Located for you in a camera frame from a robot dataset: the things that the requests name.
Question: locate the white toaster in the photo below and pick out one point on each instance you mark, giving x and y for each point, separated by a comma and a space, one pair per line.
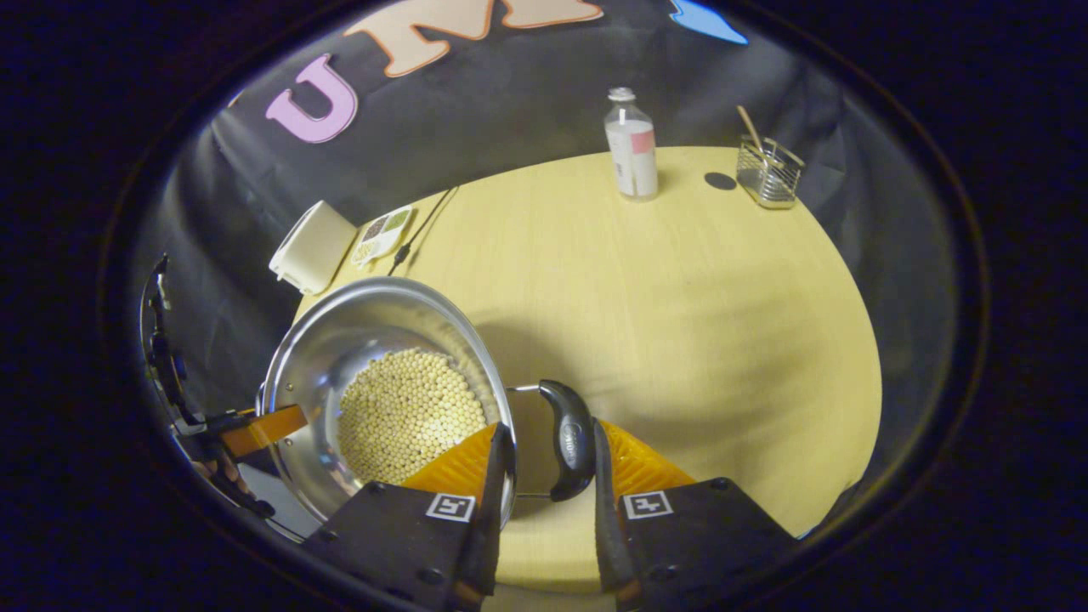
313, 246

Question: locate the white divided bean dish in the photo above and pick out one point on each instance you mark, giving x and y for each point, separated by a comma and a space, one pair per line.
382, 234

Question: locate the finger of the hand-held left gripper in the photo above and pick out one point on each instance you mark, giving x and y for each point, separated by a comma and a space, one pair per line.
263, 432

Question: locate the clear plastic bottle pink label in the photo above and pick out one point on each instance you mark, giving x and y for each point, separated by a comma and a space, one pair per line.
633, 153

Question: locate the small black round disc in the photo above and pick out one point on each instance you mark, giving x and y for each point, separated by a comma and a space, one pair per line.
720, 181

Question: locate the wooden stick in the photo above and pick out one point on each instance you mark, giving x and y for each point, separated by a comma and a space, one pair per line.
750, 129

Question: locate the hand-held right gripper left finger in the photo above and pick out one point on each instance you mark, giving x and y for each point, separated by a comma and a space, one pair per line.
497, 527

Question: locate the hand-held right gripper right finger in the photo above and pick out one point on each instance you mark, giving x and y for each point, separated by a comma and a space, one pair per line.
605, 527

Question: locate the pile of yellow soybeans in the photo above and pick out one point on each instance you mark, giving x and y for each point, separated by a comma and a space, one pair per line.
408, 412

